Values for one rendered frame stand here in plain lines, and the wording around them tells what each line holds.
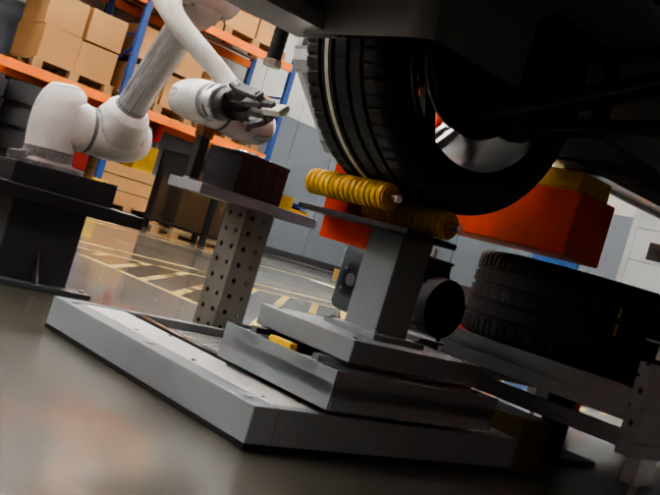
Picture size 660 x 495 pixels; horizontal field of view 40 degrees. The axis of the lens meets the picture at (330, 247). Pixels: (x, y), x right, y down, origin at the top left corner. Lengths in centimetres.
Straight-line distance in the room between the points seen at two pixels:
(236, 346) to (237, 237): 76
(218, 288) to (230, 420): 103
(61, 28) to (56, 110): 951
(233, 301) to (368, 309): 80
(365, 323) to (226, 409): 41
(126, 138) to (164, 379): 135
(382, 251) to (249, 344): 34
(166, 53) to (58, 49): 959
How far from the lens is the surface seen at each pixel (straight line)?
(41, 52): 1233
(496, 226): 236
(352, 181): 191
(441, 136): 224
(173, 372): 181
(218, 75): 248
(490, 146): 213
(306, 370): 173
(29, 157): 297
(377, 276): 192
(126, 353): 196
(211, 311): 264
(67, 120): 297
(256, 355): 185
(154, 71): 291
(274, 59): 217
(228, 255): 263
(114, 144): 304
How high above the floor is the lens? 37
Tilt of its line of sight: level
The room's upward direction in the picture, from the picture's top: 17 degrees clockwise
